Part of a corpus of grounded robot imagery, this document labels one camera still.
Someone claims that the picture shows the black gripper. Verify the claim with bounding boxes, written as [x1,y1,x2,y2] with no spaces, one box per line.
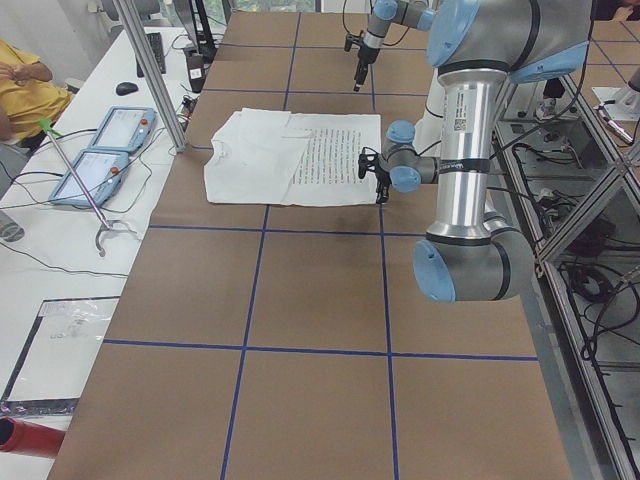
[376,170,391,204]
[353,45,380,92]

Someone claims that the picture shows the white long-sleeve printed shirt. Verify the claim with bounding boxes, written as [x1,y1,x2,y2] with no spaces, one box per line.
[204,108,381,207]

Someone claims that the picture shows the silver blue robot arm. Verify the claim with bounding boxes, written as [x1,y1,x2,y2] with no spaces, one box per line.
[353,0,436,92]
[359,1,593,302]

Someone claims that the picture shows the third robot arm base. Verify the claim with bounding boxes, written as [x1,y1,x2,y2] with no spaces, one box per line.
[592,70,639,122]

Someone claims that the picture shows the black white device box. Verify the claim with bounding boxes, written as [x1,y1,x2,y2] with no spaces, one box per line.
[183,48,206,93]

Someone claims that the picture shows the near orange circuit board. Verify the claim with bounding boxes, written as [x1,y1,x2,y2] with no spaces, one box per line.
[181,95,197,118]

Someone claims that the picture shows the black keyboard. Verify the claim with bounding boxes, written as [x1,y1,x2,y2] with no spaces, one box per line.
[146,32,166,74]

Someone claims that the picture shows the black computer mouse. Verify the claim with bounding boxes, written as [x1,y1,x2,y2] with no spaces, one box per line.
[115,82,139,96]

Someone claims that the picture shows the far blue teach pendant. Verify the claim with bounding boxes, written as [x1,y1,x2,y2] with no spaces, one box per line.
[89,106,157,154]

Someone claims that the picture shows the blue teach pendant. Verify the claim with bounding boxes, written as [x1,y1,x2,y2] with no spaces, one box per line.
[49,149,129,207]
[89,106,157,154]

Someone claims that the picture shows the near blue teach pendant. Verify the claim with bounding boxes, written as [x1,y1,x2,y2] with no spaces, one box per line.
[49,149,129,207]

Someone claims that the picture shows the metal reacher grabber tool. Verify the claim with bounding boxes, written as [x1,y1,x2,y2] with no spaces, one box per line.
[38,118,140,257]

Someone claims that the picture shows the person in yellow shirt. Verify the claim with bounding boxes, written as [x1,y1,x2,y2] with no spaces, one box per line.
[1,40,74,151]

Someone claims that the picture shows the clear plastic packaging bag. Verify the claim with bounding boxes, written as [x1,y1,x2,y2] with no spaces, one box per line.
[1,296,119,417]

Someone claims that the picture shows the grey water bottle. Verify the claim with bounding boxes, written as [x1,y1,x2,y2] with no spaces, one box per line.
[0,211,25,242]

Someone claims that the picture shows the red cylinder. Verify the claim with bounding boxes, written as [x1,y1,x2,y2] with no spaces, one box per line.
[1,417,66,458]

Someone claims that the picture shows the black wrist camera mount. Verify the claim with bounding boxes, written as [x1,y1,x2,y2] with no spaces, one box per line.
[344,31,363,52]
[357,147,381,180]

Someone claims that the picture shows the white camera post with base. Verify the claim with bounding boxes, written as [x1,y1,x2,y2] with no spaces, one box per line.
[413,70,445,157]

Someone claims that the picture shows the aluminium frame post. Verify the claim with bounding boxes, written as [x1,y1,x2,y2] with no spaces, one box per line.
[113,0,186,153]

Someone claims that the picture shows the black pendant cable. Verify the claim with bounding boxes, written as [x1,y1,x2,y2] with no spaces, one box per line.
[0,124,153,279]

